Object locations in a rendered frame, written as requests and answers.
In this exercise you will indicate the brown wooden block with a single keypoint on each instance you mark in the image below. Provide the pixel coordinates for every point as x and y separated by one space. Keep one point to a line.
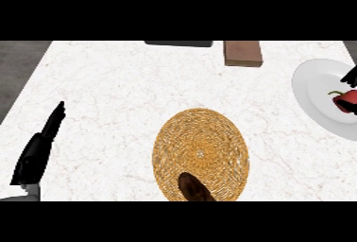
242 53

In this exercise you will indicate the woven straw oval placemat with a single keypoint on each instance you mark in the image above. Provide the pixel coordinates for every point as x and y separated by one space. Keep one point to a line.
200 148

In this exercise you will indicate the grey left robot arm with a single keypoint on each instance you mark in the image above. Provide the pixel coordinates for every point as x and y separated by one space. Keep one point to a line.
29 193

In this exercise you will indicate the dark brown elongated vegetable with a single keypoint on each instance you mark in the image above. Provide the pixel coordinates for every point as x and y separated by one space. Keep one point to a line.
193 189

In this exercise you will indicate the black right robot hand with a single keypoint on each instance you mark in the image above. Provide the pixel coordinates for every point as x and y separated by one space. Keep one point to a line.
351 78

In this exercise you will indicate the white round plate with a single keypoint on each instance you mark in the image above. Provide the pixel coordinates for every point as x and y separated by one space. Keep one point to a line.
315 91

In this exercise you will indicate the dark grey flat object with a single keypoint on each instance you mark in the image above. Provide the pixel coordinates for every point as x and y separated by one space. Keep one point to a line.
178 43

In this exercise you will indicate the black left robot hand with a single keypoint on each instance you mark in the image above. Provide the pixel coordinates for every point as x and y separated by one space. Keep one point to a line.
34 154

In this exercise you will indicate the red bell pepper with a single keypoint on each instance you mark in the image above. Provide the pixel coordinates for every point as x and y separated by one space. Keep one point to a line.
343 99

